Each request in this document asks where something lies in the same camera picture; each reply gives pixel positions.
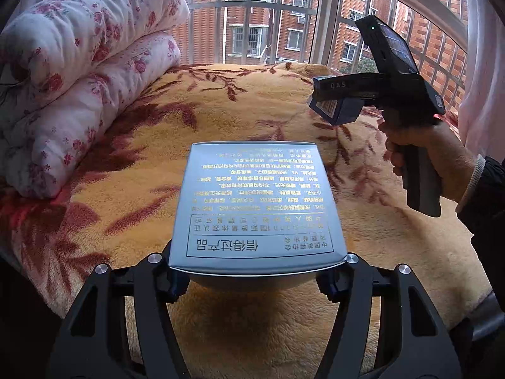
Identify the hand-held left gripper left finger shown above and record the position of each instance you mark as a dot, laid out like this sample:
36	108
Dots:
174	289

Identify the tan plush blanket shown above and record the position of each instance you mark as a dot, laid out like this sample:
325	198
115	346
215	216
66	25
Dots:
118	173

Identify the silver grey box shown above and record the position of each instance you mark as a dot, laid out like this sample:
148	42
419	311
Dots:
256	205

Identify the red brick building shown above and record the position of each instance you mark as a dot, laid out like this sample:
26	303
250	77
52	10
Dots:
209	31

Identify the small blue box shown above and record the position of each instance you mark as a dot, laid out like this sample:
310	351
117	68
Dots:
339	110

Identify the grey curved bar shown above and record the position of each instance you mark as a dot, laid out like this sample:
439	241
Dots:
487	312

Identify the person's right hand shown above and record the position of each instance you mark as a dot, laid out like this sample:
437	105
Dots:
449	158

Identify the white sheer curtain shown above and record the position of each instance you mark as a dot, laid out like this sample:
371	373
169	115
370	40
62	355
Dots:
483	67

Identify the white window grille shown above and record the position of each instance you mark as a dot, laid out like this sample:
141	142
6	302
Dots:
327	15

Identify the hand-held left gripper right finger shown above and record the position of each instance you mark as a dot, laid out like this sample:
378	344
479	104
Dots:
329	288

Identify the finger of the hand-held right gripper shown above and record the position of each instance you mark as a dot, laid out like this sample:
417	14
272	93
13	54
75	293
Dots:
321	86

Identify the folded floral quilt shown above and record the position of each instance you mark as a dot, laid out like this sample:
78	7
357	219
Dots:
79	87

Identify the person's right forearm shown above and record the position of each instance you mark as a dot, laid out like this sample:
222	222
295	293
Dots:
489	213

